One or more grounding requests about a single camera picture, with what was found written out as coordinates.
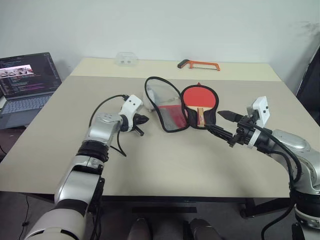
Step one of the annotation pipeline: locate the small white rounded object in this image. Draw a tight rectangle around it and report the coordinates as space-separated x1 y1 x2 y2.
141 93 156 114

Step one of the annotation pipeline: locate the black mesh paddle case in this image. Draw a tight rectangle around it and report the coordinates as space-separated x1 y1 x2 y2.
144 76 221 133

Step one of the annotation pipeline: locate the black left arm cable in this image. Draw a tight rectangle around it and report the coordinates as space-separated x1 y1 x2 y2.
88 93 130 158

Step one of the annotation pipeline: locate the black table crossbar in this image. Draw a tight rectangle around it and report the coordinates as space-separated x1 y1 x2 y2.
131 206 198 214

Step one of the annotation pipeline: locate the dark rounded shape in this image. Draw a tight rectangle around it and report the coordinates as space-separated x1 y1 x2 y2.
128 217 153 240
188 217 221 240

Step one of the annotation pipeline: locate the thin black floor cable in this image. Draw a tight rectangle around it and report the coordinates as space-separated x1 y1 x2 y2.
21 194 31 228

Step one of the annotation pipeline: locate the orange hacksaw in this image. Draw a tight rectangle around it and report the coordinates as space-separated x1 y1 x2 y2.
177 59 222 73

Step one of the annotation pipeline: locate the clear plastic box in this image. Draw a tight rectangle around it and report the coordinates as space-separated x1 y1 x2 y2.
115 51 139 67

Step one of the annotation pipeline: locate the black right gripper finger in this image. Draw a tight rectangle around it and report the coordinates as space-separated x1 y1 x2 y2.
205 124 235 144
217 109 244 123

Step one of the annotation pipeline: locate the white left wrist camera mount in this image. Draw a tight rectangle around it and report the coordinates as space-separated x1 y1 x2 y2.
118 94 144 133

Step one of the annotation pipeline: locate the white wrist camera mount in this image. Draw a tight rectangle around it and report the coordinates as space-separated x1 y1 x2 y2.
246 95 272 149
118 94 144 133

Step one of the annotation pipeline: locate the black table frame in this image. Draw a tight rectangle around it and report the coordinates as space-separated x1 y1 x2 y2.
101 195 297 219

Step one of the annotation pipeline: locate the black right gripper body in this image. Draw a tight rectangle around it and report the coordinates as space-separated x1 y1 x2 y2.
228 115 256 148

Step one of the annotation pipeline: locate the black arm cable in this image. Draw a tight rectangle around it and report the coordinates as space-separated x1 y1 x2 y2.
88 93 130 158
252 124 304 188

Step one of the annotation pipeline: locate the red table tennis paddle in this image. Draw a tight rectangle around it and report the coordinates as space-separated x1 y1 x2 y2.
182 85 218 129

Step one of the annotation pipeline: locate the grey open laptop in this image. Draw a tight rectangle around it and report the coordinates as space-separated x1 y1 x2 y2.
0 51 63 130

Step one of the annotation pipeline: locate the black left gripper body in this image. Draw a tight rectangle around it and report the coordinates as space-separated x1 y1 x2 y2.
128 113 141 133

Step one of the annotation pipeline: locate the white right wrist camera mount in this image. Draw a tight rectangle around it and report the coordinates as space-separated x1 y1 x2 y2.
246 95 272 149

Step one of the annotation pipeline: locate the black robot body cable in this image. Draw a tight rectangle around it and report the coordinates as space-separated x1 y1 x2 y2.
260 204 296 240

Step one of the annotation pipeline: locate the black office chair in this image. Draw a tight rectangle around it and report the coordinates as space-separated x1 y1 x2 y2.
294 39 320 119

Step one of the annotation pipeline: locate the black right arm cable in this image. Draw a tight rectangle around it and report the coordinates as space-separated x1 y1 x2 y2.
252 124 304 188

